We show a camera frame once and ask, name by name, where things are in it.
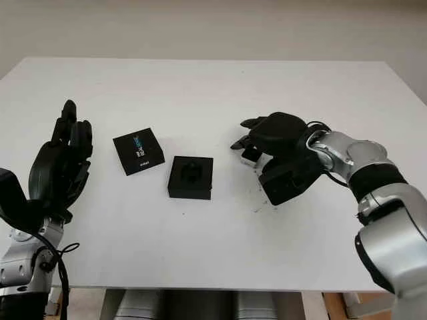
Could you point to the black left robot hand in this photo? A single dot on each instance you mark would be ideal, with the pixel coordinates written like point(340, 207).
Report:
point(56, 173)

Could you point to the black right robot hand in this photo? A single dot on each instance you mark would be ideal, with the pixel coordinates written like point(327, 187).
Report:
point(280, 133)

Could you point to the small silver cube camera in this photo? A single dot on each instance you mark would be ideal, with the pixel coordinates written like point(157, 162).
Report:
point(249, 158)

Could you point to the black RealSense box lid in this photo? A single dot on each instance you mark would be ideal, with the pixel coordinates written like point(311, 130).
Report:
point(138, 151)

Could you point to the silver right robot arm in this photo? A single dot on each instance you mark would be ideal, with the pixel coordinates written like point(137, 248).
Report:
point(393, 213)

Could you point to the white table leg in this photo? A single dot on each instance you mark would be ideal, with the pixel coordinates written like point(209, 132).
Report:
point(112, 305)
point(313, 306)

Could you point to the silver left robot thigh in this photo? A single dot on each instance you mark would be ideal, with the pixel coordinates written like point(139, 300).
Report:
point(140, 306)

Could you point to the silver robot thigh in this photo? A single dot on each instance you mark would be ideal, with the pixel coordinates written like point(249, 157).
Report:
point(267, 306)
point(140, 306)

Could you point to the silver right robot thigh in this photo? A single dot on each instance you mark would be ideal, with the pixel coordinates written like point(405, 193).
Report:
point(267, 306)

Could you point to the black robot waist column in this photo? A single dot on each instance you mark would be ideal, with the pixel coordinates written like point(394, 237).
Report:
point(200, 306)

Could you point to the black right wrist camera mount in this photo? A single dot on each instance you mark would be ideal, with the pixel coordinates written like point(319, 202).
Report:
point(287, 181)

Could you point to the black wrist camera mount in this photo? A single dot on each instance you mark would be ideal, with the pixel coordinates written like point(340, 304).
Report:
point(11, 196)
point(287, 181)

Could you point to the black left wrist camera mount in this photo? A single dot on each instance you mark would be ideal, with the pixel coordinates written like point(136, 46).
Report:
point(11, 196)

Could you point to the black camera box base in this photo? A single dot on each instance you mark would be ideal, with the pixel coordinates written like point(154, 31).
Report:
point(190, 181)

